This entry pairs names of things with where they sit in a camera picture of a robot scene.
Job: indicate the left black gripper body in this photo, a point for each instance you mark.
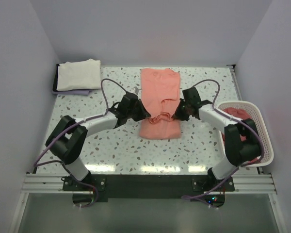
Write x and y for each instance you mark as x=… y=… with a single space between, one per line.
x=137 y=114

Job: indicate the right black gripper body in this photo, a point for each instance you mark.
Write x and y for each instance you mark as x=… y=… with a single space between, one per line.
x=182 y=112

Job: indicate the salmon pink t-shirt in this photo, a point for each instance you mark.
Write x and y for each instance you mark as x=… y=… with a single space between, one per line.
x=160 y=95

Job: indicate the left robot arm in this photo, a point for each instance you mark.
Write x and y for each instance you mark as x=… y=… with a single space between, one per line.
x=67 y=139

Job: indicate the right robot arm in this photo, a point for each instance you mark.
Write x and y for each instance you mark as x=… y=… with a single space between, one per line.
x=220 y=119

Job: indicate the folded lavender t-shirt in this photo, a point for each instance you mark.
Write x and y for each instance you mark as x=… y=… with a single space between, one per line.
x=81 y=92

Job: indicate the dark pink t-shirt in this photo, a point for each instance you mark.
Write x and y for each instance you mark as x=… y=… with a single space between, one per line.
x=235 y=111

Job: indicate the folded cream t-shirt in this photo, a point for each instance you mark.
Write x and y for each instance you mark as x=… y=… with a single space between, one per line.
x=84 y=75

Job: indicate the white plastic laundry basket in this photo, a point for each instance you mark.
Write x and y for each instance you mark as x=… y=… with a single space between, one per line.
x=256 y=115

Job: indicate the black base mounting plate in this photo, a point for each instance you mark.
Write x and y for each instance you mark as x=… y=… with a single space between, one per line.
x=149 y=186

